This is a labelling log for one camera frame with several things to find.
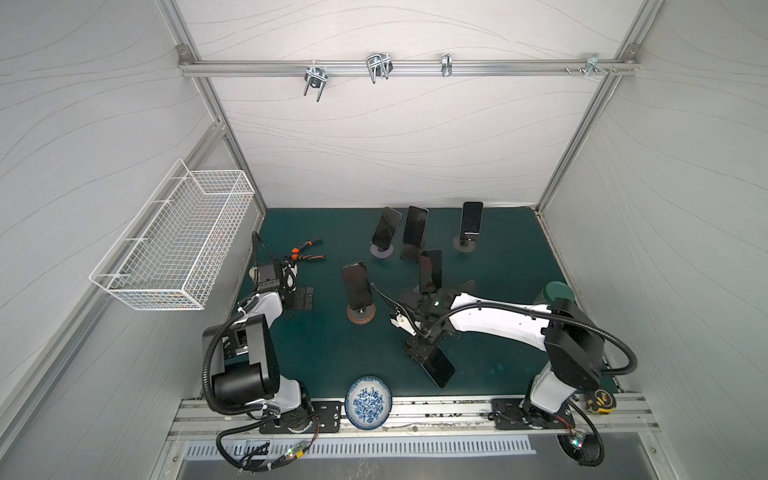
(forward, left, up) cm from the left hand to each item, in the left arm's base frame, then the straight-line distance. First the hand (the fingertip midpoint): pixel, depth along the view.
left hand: (297, 291), depth 94 cm
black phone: (+22, -57, +10) cm, 62 cm away
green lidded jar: (-2, -80, +6) cm, 80 cm away
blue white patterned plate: (-31, -25, -2) cm, 40 cm away
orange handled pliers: (+15, +5, -1) cm, 16 cm away
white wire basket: (-6, +22, +28) cm, 36 cm away
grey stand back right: (+23, -57, -4) cm, 61 cm away
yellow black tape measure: (-29, -84, 0) cm, 89 cm away
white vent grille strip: (-41, 0, -5) cm, 41 cm away
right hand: (-15, -39, +2) cm, 42 cm away
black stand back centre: (+19, -36, -3) cm, 41 cm away
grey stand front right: (-1, -53, +7) cm, 54 cm away
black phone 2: (+20, -38, +9) cm, 44 cm away
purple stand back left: (+18, -26, -4) cm, 32 cm away
